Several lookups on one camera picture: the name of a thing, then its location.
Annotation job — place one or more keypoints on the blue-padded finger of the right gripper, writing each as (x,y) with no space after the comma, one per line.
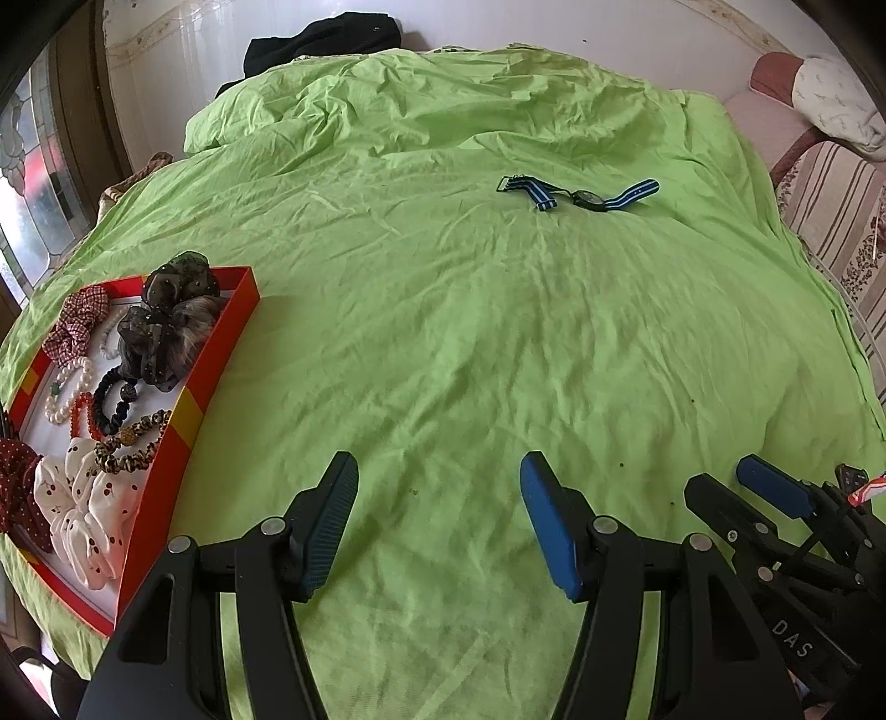
(790,496)

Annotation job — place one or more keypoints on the white patterned cloth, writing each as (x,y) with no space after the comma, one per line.
(828,93)

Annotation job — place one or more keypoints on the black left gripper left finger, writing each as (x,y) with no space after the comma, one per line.
(165,658)

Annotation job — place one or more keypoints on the mirrored wardrobe door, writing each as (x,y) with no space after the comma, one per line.
(43,219)

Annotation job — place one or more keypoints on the red shallow cardboard box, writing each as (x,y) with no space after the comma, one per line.
(137,428)

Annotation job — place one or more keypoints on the striped floral sofa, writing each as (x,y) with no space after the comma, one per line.
(827,193)

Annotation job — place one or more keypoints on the dark brown sheer scrunchie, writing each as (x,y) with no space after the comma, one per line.
(160,337)

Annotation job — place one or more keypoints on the red white checkered scrunchie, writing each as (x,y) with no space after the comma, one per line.
(81,312)

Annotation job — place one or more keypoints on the red white polka-dot scrunchie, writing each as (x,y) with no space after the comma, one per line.
(18,509)

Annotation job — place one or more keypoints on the white black-dotted scrunchie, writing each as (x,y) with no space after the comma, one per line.
(89,512)

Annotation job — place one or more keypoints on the black garment on bed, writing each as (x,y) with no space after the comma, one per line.
(348,33)

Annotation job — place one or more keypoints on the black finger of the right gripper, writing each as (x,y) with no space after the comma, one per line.
(747,532)

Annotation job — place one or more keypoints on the brown knitted blanket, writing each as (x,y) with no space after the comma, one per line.
(111,196)

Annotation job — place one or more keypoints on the green bed sheet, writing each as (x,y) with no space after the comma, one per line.
(439,331)

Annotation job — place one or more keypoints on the blue striped strap wristwatch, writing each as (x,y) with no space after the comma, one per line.
(545,196)

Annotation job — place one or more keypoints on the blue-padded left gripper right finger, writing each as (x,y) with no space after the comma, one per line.
(716,659)

